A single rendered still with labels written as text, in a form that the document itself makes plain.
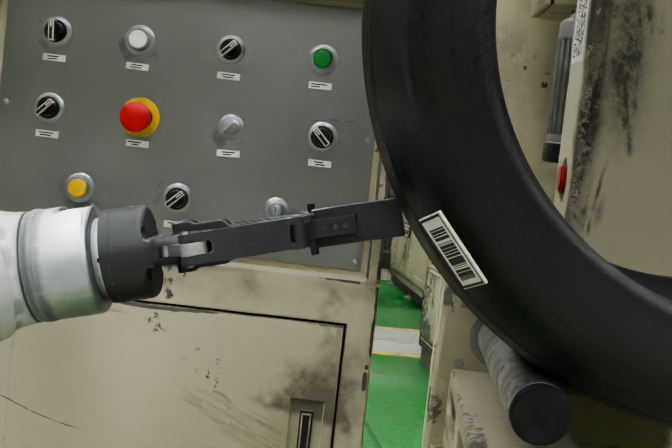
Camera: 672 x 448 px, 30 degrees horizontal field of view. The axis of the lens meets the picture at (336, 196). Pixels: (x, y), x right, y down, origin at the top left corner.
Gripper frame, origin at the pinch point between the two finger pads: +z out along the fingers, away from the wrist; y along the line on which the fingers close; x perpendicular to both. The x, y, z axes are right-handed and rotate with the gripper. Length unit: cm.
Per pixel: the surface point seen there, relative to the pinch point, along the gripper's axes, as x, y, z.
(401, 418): 99, 385, -7
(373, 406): 97, 401, -18
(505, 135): -5.2, -12.8, 11.2
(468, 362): 16.6, 24.5, 8.0
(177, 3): -28, 64, -21
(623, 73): -9.5, 26.7, 27.1
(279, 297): 11, 59, -13
